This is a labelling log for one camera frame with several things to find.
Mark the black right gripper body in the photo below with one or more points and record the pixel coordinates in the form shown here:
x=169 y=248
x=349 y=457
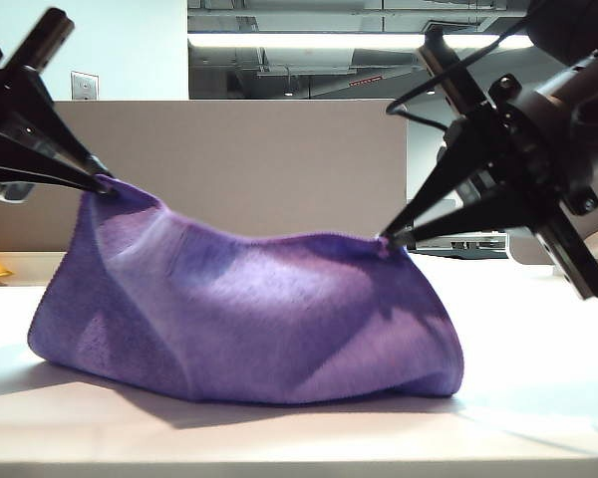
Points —
x=543 y=144

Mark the red ceiling sign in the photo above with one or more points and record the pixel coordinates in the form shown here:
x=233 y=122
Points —
x=366 y=81

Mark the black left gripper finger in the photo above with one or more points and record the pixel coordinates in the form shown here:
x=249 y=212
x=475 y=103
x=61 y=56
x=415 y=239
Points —
x=40 y=114
x=40 y=169

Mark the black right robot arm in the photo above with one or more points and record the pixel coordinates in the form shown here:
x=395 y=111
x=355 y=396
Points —
x=578 y=22

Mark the purple microfiber cloth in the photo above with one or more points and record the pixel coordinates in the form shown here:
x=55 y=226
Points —
x=254 y=318

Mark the grey desk divider panel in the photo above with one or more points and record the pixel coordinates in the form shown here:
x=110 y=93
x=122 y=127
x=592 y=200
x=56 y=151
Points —
x=254 y=164

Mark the long ceiling light strip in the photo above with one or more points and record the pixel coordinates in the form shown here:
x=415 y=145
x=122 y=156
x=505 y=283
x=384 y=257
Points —
x=304 y=41

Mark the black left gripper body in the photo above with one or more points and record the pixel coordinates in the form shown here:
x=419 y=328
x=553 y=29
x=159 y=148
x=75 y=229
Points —
x=10 y=89

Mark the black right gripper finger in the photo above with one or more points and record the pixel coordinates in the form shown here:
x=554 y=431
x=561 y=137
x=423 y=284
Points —
x=458 y=159
x=493 y=211

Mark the silver wall switch plate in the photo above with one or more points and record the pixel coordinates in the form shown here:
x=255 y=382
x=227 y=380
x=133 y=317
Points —
x=85 y=86

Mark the white background desk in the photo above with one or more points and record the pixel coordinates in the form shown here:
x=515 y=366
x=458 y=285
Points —
x=483 y=244

